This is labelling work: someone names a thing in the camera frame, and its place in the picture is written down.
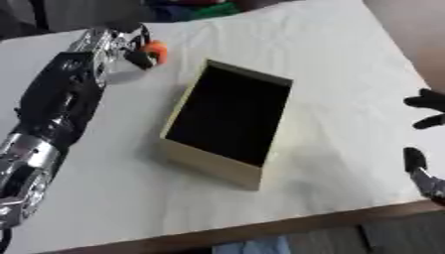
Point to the light blue fabric item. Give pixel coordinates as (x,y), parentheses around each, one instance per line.
(252,245)

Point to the green and blue bag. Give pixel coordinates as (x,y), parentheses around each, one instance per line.
(194,9)

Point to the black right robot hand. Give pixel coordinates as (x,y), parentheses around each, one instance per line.
(427,101)

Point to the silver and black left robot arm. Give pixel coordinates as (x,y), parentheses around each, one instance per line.
(55,99)

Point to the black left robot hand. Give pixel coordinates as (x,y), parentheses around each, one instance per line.
(139,60)

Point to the small orange toy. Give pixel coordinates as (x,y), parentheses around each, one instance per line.
(157,50)

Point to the tan cardboard box, black inside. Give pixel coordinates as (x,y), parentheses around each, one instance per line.
(232,109)

